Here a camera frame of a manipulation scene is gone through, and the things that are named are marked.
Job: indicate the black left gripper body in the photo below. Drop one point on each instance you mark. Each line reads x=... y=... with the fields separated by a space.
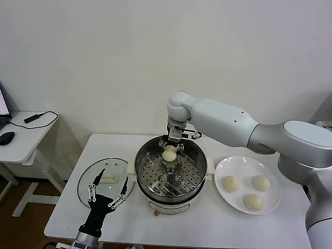
x=99 y=207

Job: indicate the white side table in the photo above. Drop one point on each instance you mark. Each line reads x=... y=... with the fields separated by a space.
x=23 y=145

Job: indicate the open laptop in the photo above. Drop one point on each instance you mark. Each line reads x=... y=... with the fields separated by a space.
x=3 y=103

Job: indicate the perforated stainless steel steamer basket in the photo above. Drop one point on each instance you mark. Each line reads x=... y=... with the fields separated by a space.
x=192 y=160

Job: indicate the white steamed baozi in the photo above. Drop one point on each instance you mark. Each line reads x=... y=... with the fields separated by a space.
x=169 y=155
x=260 y=183
x=253 y=202
x=229 y=184

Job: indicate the white stand with label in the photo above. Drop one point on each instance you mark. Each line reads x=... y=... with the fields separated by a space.
x=325 y=126

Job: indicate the black dongle adapter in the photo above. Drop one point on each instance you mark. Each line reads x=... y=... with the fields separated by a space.
x=32 y=118

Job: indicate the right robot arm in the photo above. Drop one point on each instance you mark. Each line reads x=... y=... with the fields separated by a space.
x=233 y=124

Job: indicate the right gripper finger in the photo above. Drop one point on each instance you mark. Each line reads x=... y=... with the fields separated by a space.
x=180 y=147
x=164 y=143

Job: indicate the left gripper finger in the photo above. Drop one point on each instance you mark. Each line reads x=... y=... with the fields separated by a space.
x=125 y=188
x=97 y=182

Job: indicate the round glass pot lid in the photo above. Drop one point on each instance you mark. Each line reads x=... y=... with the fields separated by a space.
x=114 y=168

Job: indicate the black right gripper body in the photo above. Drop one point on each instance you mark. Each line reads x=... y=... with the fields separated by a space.
x=167 y=133

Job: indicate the black computer mouse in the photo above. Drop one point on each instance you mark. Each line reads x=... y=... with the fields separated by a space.
x=6 y=138

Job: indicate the stainless steel steamer pot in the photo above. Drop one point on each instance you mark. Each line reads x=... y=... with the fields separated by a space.
x=168 y=208

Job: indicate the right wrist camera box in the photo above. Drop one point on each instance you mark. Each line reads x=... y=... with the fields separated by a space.
x=176 y=135

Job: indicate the round white plate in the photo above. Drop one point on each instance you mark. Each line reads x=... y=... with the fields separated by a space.
x=271 y=199

